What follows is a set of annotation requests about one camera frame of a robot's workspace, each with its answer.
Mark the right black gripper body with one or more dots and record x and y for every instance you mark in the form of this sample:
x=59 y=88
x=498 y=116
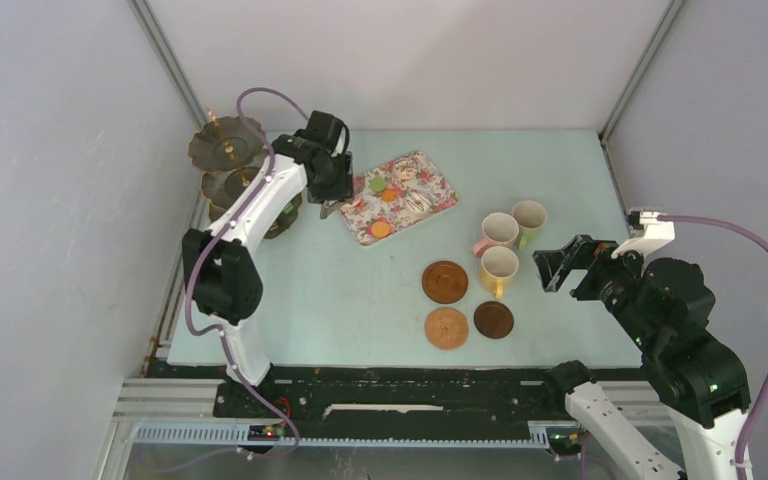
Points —
x=609 y=279

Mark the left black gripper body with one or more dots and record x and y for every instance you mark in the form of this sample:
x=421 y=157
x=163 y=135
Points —
x=336 y=181

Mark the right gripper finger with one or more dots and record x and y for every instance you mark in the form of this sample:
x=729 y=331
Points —
x=577 y=254
x=553 y=267

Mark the metal serving tongs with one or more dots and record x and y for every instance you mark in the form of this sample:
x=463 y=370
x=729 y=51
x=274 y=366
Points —
x=329 y=207

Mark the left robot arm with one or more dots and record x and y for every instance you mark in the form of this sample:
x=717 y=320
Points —
x=222 y=280

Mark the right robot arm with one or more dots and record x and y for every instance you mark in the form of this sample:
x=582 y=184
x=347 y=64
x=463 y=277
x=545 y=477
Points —
x=663 y=307

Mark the green macaron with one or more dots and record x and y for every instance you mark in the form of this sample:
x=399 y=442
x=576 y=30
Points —
x=378 y=184

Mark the green mug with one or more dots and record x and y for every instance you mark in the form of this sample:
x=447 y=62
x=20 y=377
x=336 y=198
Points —
x=531 y=217

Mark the yellow mug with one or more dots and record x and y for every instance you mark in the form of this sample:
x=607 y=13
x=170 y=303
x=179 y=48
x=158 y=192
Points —
x=498 y=267

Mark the small orange macaron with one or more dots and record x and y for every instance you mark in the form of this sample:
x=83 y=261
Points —
x=389 y=195

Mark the pink mug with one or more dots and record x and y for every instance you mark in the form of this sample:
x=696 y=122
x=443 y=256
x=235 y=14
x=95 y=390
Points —
x=497 y=229

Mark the orange round biscuit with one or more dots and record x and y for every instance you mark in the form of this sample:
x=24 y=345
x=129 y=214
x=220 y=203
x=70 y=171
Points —
x=380 y=229

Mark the floral rectangular tray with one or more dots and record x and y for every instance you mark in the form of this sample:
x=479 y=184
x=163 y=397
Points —
x=367 y=207

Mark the white chocolate-drizzled donut upper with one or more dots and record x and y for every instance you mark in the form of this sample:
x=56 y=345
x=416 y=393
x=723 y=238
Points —
x=405 y=169

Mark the white chocolate-drizzled donut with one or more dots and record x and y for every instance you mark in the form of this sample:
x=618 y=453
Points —
x=405 y=169
x=417 y=203

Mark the dark brown wooden coaster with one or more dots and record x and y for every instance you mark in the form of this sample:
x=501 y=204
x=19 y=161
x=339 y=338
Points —
x=493 y=320

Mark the white chocolate-drizzled donut lower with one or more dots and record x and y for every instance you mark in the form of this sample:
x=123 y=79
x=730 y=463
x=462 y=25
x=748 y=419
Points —
x=417 y=203

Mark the light brown wooden coaster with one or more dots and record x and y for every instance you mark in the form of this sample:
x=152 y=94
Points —
x=445 y=282

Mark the three-tier dark dessert stand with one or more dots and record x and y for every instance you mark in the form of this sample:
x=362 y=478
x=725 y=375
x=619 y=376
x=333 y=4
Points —
x=229 y=156

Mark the woven rattan coaster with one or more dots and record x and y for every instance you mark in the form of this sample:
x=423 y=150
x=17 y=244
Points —
x=446 y=328

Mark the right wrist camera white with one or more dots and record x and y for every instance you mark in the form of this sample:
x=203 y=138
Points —
x=647 y=233

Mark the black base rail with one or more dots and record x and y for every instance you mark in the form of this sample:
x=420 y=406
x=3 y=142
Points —
x=307 y=406

